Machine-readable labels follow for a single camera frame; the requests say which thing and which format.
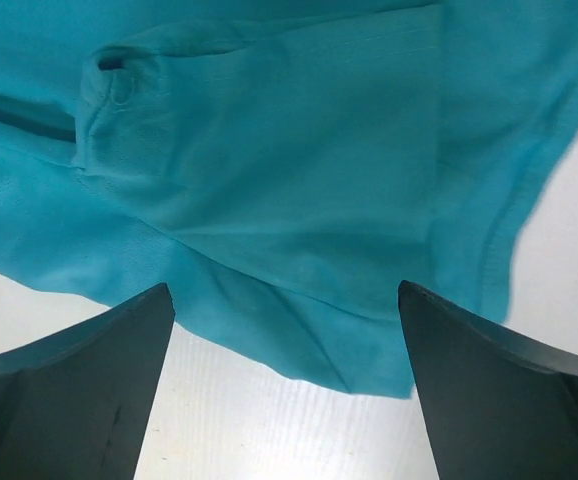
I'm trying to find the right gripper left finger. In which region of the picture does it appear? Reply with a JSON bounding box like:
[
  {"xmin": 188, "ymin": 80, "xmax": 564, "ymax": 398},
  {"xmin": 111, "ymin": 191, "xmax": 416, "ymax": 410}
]
[{"xmin": 0, "ymin": 284, "xmax": 175, "ymax": 479}]

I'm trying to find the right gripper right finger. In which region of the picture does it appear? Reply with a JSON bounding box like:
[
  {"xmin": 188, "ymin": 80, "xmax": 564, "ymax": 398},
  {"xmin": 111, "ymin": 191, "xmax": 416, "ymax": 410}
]
[{"xmin": 398, "ymin": 281, "xmax": 578, "ymax": 479}]

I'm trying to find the teal t shirt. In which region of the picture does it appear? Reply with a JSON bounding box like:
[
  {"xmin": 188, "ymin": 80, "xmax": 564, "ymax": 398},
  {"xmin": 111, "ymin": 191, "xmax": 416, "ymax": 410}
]
[{"xmin": 0, "ymin": 1, "xmax": 578, "ymax": 398}]

